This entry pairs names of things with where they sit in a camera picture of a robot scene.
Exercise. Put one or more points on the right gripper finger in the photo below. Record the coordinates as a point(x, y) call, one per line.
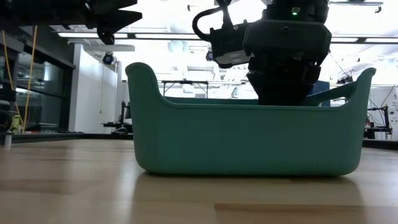
point(283, 84)

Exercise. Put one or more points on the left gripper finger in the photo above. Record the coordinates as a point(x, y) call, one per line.
point(107, 35)
point(119, 19)

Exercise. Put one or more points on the teal plastic basket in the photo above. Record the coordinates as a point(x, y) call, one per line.
point(245, 140)

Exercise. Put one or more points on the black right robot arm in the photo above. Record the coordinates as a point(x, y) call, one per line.
point(304, 9)

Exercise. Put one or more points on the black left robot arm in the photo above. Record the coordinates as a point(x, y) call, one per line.
point(31, 11)

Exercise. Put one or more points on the black round ceiling fixture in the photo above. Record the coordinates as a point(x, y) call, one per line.
point(208, 56)
point(108, 58)

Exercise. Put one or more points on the blue DualShock controller box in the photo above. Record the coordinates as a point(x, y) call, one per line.
point(321, 88)

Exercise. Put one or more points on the overhead light bar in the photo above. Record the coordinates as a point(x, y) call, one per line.
point(168, 36)

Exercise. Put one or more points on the black monitor on stand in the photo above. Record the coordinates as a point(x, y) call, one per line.
point(126, 113)

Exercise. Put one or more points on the black equipment stand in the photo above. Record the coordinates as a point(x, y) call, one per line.
point(385, 119)

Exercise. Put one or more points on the grey storage bin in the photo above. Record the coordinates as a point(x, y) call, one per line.
point(48, 127)

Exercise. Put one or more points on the yellow green object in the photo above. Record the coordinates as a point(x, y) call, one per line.
point(16, 124)

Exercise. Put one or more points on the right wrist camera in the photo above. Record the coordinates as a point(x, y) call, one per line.
point(230, 46)

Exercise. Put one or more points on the black frame table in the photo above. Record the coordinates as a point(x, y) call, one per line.
point(186, 82)

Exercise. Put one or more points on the black aluminium table frame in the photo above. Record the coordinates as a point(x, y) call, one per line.
point(46, 136)

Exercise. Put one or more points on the small grey post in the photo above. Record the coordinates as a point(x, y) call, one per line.
point(7, 139)

